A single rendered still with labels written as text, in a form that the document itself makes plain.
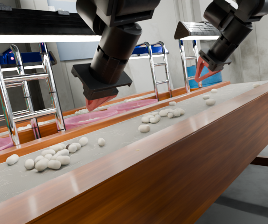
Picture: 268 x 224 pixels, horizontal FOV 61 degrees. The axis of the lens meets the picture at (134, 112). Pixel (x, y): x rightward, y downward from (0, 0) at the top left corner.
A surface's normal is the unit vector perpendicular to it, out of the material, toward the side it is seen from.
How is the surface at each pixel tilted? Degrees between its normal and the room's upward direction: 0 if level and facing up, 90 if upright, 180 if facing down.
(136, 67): 83
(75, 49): 90
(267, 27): 90
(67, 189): 0
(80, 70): 49
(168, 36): 90
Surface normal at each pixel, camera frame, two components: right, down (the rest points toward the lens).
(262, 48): -0.75, 0.22
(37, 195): -0.18, -0.97
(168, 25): 0.64, 0.00
